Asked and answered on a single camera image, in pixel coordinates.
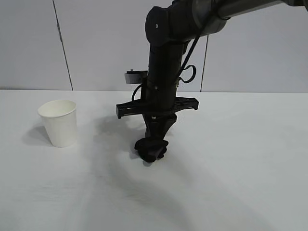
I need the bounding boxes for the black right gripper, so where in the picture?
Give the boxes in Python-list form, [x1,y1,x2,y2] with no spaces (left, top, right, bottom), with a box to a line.
[115,80,200,142]

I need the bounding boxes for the purple and black cloth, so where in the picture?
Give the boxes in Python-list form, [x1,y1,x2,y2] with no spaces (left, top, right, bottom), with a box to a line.
[134,137,169,164]

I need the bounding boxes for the white paper cup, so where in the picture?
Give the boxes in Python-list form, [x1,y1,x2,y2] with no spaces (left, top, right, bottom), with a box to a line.
[37,100,77,148]

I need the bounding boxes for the black right camera cable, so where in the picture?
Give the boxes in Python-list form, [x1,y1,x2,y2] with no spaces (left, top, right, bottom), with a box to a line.
[131,84,143,102]

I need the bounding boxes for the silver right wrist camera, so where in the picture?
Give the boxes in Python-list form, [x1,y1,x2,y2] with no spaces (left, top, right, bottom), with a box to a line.
[124,69,148,85]

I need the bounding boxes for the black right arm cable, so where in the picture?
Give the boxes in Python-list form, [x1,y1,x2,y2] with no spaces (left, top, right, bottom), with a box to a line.
[177,7,222,85]

